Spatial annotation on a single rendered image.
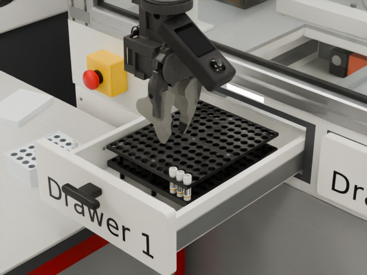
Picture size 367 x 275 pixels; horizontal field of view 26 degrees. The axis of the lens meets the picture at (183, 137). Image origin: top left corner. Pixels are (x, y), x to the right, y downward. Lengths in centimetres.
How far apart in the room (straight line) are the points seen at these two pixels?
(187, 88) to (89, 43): 53
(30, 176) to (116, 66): 28
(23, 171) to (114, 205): 34
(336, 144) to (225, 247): 40
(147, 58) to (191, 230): 26
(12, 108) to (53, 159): 48
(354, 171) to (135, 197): 36
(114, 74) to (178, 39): 50
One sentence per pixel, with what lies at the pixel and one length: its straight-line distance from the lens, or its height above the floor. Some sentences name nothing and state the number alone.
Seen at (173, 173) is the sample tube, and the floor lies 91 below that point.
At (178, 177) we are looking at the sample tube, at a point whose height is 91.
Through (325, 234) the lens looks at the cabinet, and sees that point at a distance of 137.
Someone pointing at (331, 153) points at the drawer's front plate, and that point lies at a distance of 127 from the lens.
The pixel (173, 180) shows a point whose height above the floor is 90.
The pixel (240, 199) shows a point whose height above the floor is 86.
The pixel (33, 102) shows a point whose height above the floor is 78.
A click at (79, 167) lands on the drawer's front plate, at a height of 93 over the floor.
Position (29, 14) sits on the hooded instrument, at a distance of 203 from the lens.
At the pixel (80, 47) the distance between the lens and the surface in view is 166.
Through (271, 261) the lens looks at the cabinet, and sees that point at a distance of 149.
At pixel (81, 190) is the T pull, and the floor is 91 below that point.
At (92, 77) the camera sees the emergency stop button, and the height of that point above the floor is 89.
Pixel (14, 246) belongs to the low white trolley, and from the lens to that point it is 131.
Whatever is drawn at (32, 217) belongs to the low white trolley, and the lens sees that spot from 137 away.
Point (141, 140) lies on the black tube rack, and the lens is 129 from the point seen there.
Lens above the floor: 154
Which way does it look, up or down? 30 degrees down
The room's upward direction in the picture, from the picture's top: straight up
